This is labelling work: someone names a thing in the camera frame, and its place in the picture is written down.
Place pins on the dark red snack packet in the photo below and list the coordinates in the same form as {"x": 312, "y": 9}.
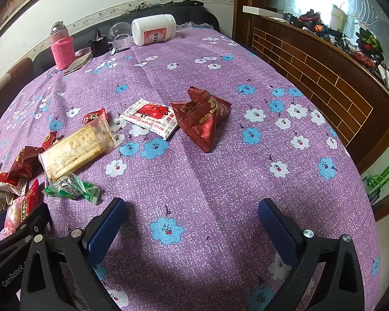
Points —
{"x": 215, "y": 103}
{"x": 197, "y": 126}
{"x": 24, "y": 165}

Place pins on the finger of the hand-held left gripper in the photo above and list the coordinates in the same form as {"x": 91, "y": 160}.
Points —
{"x": 32, "y": 222}

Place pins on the bamboo wall sticker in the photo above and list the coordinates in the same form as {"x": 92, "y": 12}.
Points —
{"x": 384, "y": 176}

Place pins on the small red candy packet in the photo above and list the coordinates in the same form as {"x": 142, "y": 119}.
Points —
{"x": 94, "y": 116}
{"x": 50, "y": 141}

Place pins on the green candy wrapper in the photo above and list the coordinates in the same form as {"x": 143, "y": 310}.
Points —
{"x": 74, "y": 189}

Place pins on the red pink snack packet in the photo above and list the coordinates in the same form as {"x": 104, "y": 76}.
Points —
{"x": 19, "y": 207}

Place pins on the small black box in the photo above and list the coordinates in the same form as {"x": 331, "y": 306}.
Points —
{"x": 99, "y": 47}

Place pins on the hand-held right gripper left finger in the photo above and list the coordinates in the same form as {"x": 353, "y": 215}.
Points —
{"x": 107, "y": 226}

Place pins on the yellow biscuit packet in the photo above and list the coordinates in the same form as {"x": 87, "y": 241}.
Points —
{"x": 74, "y": 150}

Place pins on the white jug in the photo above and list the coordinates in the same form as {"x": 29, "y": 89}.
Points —
{"x": 337, "y": 17}

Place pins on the wooden brick-pattern counter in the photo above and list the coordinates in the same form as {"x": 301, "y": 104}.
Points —
{"x": 311, "y": 71}

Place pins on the framed wall picture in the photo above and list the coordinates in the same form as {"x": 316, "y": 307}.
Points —
{"x": 9, "y": 13}

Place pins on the clear plastic cup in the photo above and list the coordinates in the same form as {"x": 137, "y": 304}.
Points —
{"x": 121, "y": 37}

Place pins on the brown paper packet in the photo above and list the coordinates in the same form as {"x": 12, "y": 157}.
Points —
{"x": 79, "y": 63}

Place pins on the purple floral tablecloth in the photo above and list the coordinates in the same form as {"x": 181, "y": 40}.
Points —
{"x": 214, "y": 184}

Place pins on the clear plastic bag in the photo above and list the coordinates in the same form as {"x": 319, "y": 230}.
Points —
{"x": 194, "y": 25}

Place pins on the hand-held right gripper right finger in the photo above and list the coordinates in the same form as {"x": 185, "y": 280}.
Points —
{"x": 272, "y": 220}

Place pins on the white plastic jar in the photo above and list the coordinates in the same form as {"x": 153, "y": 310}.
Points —
{"x": 152, "y": 27}

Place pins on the white red puffy snack packet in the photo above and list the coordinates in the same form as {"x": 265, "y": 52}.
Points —
{"x": 5, "y": 183}

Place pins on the black sofa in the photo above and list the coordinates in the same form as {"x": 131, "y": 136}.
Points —
{"x": 188, "y": 14}

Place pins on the bottle with pink knitted sleeve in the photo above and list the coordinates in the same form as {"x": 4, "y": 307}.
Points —
{"x": 63, "y": 51}

